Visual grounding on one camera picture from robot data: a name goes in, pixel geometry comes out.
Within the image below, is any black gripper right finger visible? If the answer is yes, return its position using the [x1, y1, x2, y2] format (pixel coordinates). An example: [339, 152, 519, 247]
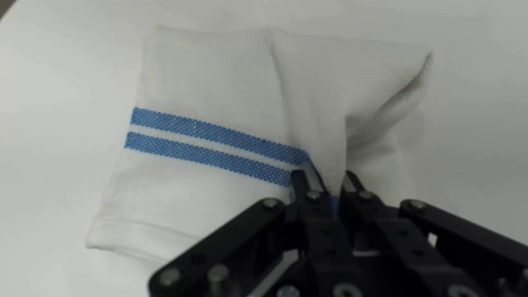
[337, 170, 528, 297]

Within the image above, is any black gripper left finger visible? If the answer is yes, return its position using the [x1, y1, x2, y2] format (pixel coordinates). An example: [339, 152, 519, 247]
[147, 168, 360, 297]

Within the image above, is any white cloth with blue stripes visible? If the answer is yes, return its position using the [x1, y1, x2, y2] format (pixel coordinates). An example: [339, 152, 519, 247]
[85, 23, 436, 267]

